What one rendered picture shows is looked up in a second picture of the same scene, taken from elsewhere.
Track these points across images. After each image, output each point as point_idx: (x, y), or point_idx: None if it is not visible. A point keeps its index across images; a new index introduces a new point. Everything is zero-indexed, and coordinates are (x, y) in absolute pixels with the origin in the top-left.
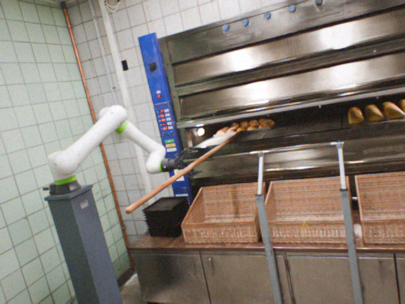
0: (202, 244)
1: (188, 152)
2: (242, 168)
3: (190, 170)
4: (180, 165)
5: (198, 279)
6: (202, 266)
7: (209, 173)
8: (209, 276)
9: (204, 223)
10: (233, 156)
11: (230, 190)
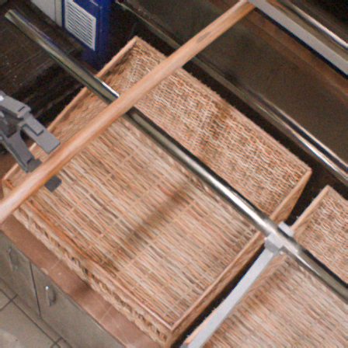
0: (41, 245)
1: (25, 132)
2: (270, 94)
3: (29, 152)
4: (2, 129)
5: (20, 276)
6: (31, 273)
7: (171, 28)
8: (43, 294)
9: (55, 229)
10: (195, 176)
11: (210, 108)
